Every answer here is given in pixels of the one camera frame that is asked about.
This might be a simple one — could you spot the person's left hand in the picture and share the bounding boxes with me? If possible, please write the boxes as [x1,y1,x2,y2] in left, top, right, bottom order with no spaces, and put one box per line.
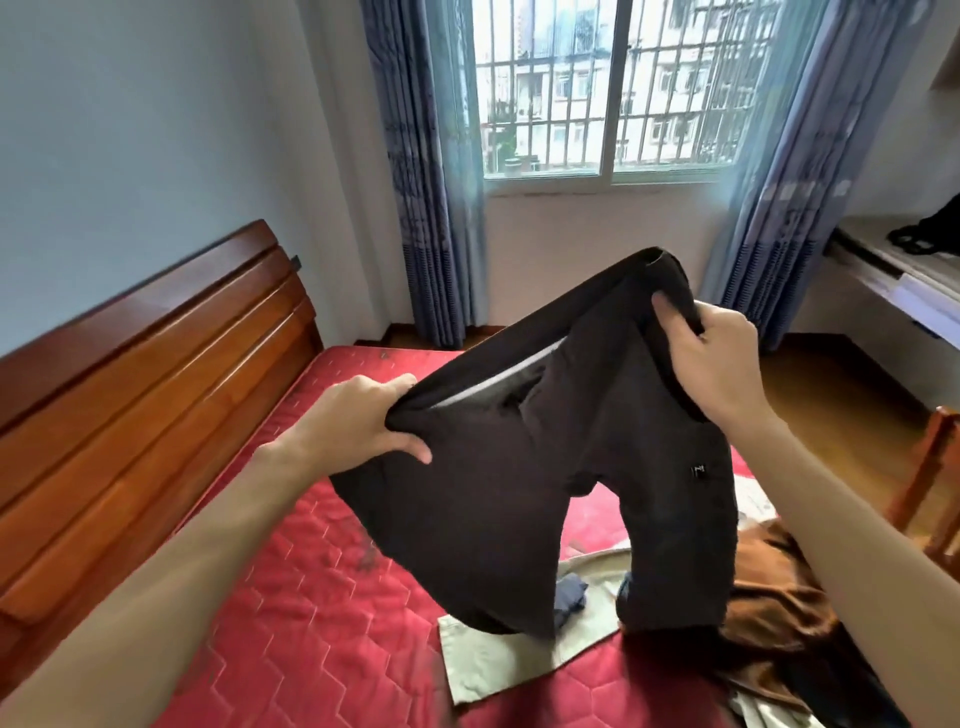
[274,373,434,477]

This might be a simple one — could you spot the person's right hand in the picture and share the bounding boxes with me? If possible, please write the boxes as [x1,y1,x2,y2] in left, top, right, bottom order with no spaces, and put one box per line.
[651,291,781,436]

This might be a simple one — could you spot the black trousers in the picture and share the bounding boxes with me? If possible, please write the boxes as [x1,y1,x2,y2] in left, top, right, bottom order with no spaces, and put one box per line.
[330,247,740,641]

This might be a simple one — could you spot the person's right forearm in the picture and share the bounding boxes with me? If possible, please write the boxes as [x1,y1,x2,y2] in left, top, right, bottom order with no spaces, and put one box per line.
[723,417,960,728]

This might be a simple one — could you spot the person's left forearm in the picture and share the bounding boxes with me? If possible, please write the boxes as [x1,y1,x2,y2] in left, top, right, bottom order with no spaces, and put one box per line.
[0,442,316,728]

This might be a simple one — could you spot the red quilted mattress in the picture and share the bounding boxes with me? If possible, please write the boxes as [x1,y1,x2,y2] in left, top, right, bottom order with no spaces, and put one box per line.
[153,345,759,728]

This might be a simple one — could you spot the white garment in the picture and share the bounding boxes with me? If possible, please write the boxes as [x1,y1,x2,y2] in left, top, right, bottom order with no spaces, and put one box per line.
[733,476,785,534]

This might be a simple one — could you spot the blue curtain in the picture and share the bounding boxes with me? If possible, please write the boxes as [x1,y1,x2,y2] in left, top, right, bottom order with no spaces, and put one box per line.
[697,0,935,354]
[358,0,489,350]

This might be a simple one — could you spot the built-in desk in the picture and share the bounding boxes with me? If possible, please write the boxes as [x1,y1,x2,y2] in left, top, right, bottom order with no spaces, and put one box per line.
[791,216,960,410]

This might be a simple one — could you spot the small blue garment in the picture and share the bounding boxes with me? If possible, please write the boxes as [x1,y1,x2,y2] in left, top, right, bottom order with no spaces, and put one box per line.
[553,573,590,630]

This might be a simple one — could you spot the beige folded garment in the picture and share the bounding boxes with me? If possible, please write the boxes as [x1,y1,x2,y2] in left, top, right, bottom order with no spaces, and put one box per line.
[438,547,635,707]

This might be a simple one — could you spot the barred window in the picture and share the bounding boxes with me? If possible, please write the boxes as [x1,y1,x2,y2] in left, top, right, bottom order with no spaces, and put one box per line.
[471,0,785,198]

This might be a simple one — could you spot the wooden headboard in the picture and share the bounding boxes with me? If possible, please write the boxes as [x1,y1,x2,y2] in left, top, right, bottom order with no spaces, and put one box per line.
[0,219,325,699]

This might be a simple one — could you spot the black object on desk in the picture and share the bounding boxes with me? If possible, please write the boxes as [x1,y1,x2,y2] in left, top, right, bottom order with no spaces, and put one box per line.
[887,193,960,258]

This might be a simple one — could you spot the brown garment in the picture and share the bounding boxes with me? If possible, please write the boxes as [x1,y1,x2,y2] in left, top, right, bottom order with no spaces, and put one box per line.
[716,517,845,710]

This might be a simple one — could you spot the wooden chair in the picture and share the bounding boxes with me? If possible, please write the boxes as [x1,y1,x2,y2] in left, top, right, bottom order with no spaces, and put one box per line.
[885,406,960,582]

